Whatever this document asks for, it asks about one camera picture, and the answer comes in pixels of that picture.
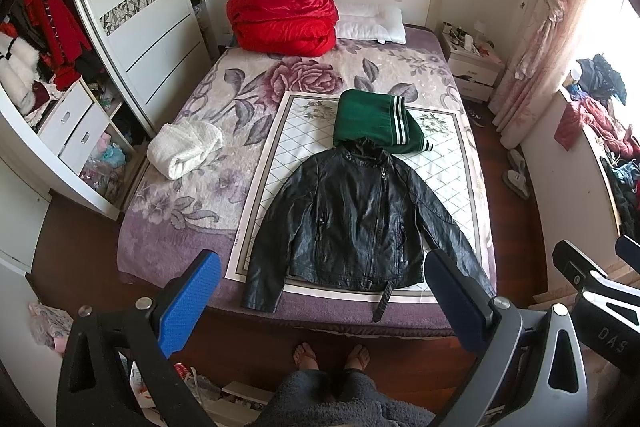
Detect black leather jacket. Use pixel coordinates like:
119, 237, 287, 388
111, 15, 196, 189
240, 136, 497, 324

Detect green sweatshirt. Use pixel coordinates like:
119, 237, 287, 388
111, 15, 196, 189
333, 89, 433, 154

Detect clothes pile by window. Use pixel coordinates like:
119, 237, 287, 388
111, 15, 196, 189
554, 54, 639, 241

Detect bed with floral purple blanket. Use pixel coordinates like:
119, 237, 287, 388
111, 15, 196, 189
117, 26, 497, 314

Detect white slippers pair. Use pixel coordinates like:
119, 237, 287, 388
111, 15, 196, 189
502, 150, 529, 200

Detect white folded fluffy garment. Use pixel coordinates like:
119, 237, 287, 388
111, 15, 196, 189
146, 120, 224, 180

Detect white bedside table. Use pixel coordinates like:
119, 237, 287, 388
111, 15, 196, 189
438, 23, 504, 103

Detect white diamond pattern mat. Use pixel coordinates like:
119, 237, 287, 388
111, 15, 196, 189
223, 90, 487, 306

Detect red hanging coat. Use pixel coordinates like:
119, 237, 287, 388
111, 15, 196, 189
23, 0, 92, 91

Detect white sliding wardrobe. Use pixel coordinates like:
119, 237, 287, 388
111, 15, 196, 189
1, 0, 210, 274

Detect pink floral curtain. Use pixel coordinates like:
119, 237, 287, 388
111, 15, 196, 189
489, 0, 590, 150

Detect white pillow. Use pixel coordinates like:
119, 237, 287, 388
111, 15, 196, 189
335, 2, 407, 44

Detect red folded duvet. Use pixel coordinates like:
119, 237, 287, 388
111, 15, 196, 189
226, 0, 338, 57

